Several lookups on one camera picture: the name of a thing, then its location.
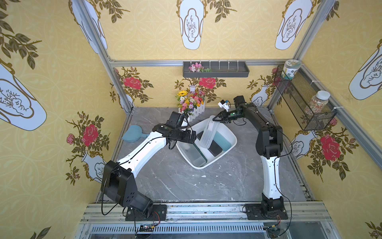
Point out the flower pot with white fence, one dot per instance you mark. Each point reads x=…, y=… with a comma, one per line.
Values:
x=192, y=104

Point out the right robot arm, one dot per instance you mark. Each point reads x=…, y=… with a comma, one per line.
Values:
x=269, y=145

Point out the white storage box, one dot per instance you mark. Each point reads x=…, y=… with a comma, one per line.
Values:
x=222, y=129

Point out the jar with patterned label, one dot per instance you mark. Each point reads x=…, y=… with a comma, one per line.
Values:
x=290, y=68

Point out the dark green pencil case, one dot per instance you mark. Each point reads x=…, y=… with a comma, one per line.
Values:
x=201, y=154

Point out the clear plastic pencil case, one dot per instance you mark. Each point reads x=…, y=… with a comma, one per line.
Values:
x=207, y=135

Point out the pink flowers on shelf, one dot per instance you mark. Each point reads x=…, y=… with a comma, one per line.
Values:
x=197, y=67

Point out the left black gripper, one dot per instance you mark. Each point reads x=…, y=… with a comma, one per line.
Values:
x=187, y=136

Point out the right circuit board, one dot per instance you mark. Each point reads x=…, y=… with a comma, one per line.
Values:
x=272, y=232

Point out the grey wall shelf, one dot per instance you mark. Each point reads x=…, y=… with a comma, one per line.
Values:
x=219, y=69

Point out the black pencil case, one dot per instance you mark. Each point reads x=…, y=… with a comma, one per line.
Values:
x=214, y=148

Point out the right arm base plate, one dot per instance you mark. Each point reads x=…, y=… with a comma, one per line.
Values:
x=259, y=212

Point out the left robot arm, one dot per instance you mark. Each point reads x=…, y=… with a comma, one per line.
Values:
x=118, y=181

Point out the clear jar white lid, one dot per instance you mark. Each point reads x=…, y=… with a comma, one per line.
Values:
x=317, y=103

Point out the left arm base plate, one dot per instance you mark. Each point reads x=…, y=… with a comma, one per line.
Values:
x=159, y=213

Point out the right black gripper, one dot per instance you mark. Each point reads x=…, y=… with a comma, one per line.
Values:
x=224, y=116

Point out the circuit board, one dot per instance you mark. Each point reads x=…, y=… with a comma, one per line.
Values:
x=146, y=228
x=272, y=232

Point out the left circuit board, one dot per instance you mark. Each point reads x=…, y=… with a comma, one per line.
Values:
x=146, y=228

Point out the black wire basket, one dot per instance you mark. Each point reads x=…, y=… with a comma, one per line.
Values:
x=297, y=94

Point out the teal translucent pencil case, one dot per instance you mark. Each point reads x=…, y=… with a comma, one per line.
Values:
x=222, y=142

